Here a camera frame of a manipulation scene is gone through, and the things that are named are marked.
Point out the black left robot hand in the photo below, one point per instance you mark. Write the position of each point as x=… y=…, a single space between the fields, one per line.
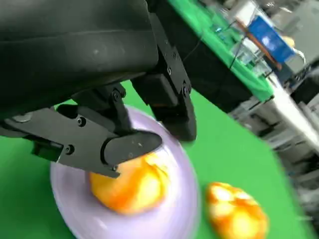
x=62 y=49

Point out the orange white toy bread roll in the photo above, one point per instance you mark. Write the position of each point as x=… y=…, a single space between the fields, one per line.
x=236 y=211
x=134 y=189

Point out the blue box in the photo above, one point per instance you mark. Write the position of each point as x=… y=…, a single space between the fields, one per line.
x=271 y=39

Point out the green table cloth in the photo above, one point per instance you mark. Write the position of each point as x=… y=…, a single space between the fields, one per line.
x=236 y=159

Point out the green cloth on black panel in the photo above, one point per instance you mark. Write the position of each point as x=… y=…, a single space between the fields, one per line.
x=199 y=22

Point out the black fabric panel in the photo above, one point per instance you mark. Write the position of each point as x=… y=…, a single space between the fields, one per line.
x=211 y=74

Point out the lilac plate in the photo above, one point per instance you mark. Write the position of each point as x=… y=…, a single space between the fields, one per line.
x=74 y=199

